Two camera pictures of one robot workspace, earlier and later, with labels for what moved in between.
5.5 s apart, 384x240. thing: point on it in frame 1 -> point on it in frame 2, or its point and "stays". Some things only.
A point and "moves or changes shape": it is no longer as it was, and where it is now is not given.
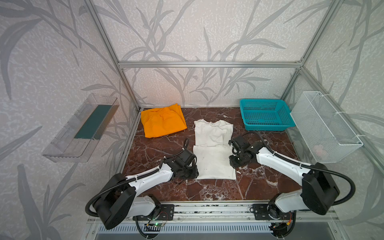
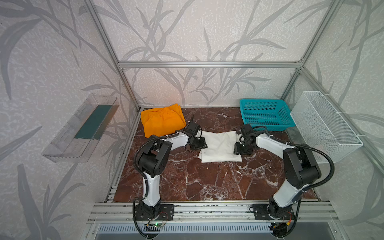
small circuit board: x=157 y=224 stays
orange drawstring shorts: x=160 y=121 stays
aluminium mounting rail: x=224 y=211 stays
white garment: x=213 y=153 moves or changes shape
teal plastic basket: x=266 y=114 stays
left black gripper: x=191 y=168 -> x=198 y=142
